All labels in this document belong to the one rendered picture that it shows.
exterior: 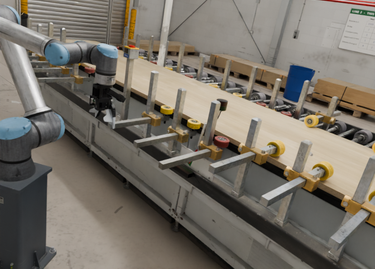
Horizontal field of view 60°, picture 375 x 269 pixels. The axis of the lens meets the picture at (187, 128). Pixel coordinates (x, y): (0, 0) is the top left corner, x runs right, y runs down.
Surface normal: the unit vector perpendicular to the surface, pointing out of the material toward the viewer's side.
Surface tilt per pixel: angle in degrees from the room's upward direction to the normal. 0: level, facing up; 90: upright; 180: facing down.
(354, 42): 90
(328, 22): 90
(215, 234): 90
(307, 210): 90
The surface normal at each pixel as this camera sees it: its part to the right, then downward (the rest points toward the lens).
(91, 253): 0.17, -0.92
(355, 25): -0.67, 0.15
